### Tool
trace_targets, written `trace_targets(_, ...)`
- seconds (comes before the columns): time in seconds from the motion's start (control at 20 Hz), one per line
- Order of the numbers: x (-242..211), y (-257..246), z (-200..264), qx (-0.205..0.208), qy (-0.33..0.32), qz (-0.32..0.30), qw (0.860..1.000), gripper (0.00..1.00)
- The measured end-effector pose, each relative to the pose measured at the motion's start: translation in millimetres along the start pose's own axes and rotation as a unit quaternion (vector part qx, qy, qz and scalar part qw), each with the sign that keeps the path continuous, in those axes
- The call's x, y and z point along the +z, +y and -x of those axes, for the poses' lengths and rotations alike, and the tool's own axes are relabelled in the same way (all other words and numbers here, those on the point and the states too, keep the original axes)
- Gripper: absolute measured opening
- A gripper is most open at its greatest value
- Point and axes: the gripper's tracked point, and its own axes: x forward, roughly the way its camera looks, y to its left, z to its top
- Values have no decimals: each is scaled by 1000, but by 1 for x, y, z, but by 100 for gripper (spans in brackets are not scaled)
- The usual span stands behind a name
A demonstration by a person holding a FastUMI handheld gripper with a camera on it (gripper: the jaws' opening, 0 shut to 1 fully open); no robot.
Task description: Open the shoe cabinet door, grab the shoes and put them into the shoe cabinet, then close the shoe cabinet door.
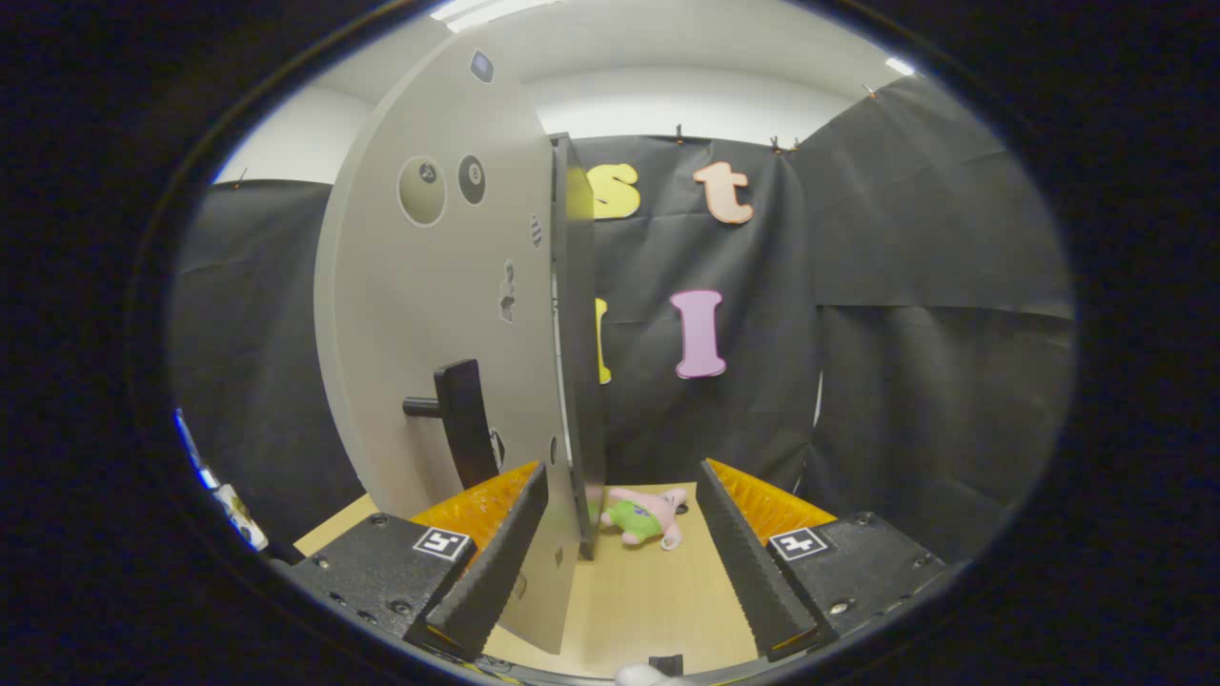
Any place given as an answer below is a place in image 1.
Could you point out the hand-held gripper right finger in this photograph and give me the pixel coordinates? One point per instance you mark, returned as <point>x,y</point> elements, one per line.
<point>748,562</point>

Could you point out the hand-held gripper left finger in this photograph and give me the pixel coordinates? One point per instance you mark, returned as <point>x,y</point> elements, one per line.
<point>500,562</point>

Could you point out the grey shoe cabinet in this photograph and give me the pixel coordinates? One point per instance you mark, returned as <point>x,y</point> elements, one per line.
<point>583,429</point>

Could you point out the grey shoe cabinet door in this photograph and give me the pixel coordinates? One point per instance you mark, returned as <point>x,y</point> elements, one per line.
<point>429,305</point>

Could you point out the pink and green plush toy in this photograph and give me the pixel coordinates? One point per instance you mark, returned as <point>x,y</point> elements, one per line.
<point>634,519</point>

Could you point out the small black block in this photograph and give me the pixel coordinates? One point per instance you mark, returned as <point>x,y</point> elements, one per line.
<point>666,665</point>

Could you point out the blue and white object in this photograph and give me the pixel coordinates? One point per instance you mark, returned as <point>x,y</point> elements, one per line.
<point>238,514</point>

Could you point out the black backdrop cloth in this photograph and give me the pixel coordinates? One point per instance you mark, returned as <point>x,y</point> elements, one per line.
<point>905,238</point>

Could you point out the small ceiling light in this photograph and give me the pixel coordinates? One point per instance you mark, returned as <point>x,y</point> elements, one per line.
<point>900,67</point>

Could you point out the long ceiling light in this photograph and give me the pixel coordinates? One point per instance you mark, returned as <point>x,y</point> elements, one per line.
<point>486,11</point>

